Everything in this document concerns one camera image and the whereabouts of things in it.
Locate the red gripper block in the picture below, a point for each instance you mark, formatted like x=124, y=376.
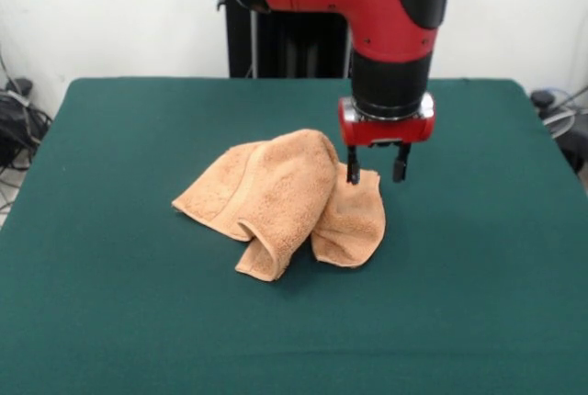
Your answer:
x=386, y=131

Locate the tan terry towel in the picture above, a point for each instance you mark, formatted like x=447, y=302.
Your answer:
x=275, y=202

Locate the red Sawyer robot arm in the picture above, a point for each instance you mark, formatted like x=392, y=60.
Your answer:
x=367, y=14

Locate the dark green table cloth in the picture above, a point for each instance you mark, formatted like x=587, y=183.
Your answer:
x=115, y=275

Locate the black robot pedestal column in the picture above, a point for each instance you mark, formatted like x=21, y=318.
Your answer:
x=294, y=46

